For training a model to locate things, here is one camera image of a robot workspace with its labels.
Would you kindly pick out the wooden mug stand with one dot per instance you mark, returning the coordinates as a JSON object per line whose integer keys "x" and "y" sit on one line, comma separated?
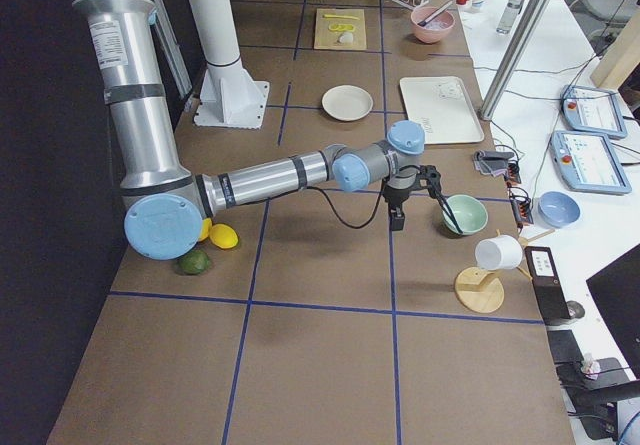
{"x": 481, "y": 290}

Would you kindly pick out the white bear serving tray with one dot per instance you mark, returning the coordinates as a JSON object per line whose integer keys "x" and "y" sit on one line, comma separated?
{"x": 442, "y": 106}

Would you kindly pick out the yellow lemon upper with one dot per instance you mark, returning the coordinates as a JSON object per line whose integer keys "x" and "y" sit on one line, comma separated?
{"x": 205, "y": 229}

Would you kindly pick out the yellow plastic knife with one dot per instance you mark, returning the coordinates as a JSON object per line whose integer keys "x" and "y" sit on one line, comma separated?
{"x": 340, "y": 16}

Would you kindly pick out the blue teach pendant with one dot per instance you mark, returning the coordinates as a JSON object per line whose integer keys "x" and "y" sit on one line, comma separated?
{"x": 587, "y": 163}
{"x": 591, "y": 109}

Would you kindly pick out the pink bowl with ice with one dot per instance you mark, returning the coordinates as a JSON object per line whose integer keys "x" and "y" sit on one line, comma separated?
{"x": 434, "y": 31}

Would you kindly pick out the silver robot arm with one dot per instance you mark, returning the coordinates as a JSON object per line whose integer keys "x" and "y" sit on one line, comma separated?
{"x": 167, "y": 204}

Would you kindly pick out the far blue teach pendant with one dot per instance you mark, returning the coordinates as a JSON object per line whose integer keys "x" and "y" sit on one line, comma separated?
{"x": 591, "y": 109}

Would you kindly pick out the grey folded cloth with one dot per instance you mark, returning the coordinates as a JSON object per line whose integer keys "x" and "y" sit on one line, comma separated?
{"x": 493, "y": 163}

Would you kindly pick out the clear water bottle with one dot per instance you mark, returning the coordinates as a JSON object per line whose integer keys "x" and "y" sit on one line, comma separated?
{"x": 509, "y": 15}

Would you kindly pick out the aluminium frame post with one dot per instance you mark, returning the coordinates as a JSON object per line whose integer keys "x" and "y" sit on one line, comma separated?
{"x": 521, "y": 36}

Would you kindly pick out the blue bowl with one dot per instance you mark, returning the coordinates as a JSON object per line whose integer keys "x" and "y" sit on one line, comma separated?
{"x": 558, "y": 209}

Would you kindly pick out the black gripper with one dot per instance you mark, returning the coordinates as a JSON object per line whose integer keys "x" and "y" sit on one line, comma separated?
{"x": 396, "y": 198}

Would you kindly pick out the bamboo cutting board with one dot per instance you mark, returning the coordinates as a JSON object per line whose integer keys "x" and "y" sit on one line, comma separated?
{"x": 328, "y": 40}

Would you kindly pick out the yellow lemon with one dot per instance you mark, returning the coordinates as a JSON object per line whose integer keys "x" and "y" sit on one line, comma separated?
{"x": 205, "y": 229}
{"x": 223, "y": 236}

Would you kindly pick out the white hanging mug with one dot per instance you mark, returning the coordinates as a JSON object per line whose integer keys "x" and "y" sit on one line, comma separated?
{"x": 503, "y": 252}

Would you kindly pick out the near blue teach pendant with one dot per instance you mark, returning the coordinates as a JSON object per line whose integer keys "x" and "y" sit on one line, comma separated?
{"x": 587, "y": 163}

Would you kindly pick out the mint green bowl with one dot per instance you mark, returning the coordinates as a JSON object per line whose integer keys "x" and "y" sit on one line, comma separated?
{"x": 465, "y": 215}

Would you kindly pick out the black monitor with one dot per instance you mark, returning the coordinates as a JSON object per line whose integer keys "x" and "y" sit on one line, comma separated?
{"x": 615, "y": 292}

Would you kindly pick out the yellow lemon lower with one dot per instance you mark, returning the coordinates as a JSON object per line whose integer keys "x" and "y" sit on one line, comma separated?
{"x": 223, "y": 236}

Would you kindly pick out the white steamed bun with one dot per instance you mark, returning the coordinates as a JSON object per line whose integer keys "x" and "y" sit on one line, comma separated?
{"x": 346, "y": 38}

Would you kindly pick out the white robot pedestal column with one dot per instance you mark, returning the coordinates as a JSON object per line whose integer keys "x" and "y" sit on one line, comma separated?
{"x": 229, "y": 96}

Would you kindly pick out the black box device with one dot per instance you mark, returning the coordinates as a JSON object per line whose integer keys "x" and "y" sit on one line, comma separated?
{"x": 546, "y": 284}

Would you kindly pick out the beige round plate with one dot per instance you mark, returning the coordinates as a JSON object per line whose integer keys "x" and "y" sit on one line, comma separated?
{"x": 347, "y": 103}

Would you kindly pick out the green lime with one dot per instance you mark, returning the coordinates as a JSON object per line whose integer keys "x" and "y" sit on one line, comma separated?
{"x": 194, "y": 262}

